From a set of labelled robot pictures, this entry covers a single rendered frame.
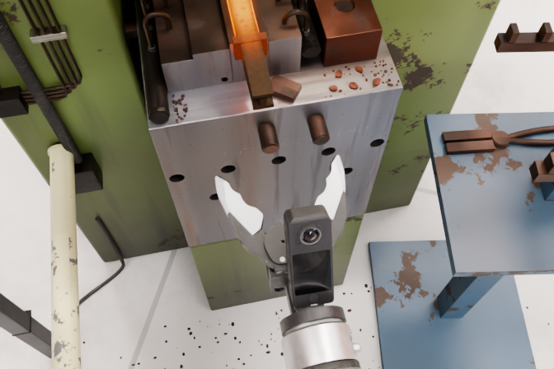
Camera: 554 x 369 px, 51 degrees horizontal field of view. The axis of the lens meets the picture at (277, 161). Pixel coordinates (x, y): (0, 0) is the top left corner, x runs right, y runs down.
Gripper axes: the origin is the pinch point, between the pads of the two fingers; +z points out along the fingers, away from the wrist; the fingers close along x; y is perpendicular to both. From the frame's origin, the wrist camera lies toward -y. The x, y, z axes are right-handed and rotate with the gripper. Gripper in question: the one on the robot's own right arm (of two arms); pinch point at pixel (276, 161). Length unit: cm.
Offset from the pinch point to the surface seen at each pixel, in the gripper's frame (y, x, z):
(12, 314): 64, -56, 11
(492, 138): 25.0, 40.8, 11.3
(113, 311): 100, -42, 19
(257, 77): -1.3, -0.1, 12.2
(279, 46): 2.0, 4.4, 19.6
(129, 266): 100, -37, 31
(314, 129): 11.8, 8.0, 11.0
